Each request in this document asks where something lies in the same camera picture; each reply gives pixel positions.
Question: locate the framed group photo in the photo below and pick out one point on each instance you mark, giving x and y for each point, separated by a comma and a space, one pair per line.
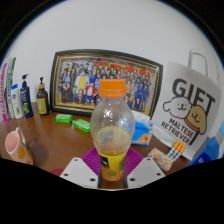
76, 83

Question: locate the orange and white puzzle cube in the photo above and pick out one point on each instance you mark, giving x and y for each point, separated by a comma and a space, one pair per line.
176, 151

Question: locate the orange juice bottle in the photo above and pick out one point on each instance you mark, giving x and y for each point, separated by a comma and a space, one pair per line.
112, 133

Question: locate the white shampoo bottle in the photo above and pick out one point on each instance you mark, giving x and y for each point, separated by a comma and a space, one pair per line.
17, 103

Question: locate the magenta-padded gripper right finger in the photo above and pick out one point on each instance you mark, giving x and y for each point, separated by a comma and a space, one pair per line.
145, 171

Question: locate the blue tissue pack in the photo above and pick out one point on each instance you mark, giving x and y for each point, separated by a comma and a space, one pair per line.
143, 133

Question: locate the pink mug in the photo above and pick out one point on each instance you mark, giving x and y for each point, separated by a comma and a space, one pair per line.
16, 146

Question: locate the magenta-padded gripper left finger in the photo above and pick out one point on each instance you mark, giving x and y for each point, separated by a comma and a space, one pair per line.
80, 171

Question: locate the amber pump bottle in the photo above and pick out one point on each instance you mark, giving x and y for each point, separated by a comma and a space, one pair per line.
42, 101

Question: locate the white and green long box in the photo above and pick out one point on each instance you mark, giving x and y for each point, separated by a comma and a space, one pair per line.
10, 86

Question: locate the pink long box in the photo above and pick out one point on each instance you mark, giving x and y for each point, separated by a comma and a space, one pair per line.
4, 96

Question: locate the dark blue pump bottle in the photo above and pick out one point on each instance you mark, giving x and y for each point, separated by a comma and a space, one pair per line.
26, 100

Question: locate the blue detergent bottle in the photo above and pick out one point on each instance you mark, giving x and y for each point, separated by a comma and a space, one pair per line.
210, 151

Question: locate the white paper gift bag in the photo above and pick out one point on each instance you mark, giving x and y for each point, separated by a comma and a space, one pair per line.
186, 110

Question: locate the small patterned pouch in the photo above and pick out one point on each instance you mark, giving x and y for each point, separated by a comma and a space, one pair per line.
160, 159

